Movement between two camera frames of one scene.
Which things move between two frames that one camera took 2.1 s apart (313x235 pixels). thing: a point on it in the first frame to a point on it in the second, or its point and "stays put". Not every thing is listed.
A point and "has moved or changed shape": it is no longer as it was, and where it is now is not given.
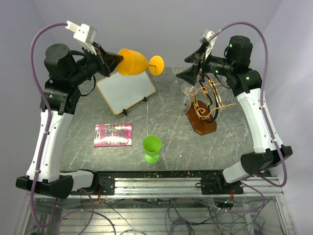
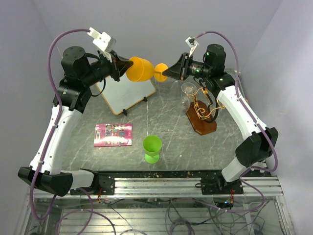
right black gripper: (190, 75) to (179, 71)
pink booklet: (113, 134) stays put
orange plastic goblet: (133, 62) has moved or changed shape
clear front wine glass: (189, 89) stays put
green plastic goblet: (152, 145) stays put
